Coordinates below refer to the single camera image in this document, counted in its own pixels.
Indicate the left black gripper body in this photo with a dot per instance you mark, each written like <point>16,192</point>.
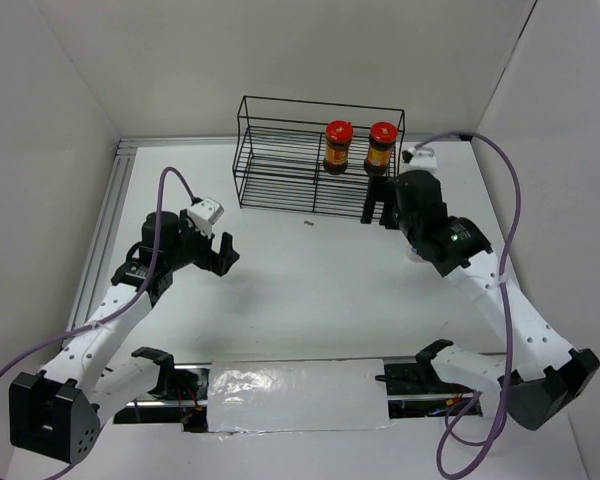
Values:
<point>194,246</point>

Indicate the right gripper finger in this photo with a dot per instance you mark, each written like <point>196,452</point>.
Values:
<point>387,218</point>
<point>375,188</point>

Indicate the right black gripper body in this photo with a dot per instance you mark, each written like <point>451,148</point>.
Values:
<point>409,228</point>

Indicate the silver lid blue label jar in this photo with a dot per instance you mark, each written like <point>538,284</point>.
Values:
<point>413,255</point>

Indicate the red lid sauce jar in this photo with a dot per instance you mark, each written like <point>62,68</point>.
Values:
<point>382,138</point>
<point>338,137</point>

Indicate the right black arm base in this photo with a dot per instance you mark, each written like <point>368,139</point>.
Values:
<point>415,391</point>

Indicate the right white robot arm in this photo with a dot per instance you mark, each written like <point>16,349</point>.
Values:
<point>541,372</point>

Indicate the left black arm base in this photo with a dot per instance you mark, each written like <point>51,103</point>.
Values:
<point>180,395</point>

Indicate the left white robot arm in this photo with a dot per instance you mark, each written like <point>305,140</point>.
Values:
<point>59,411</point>

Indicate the reflective foil sheet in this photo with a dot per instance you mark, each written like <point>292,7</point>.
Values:
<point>302,396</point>

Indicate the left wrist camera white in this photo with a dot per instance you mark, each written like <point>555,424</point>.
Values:
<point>204,214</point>

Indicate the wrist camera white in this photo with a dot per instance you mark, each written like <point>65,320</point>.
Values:
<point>419,159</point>
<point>204,214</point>

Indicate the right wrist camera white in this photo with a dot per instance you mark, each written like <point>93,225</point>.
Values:
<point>419,159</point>

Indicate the black wire rack shelf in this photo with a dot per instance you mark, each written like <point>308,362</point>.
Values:
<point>282,144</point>

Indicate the aluminium extrusion frame rail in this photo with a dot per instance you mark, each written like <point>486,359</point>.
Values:
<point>338,289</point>

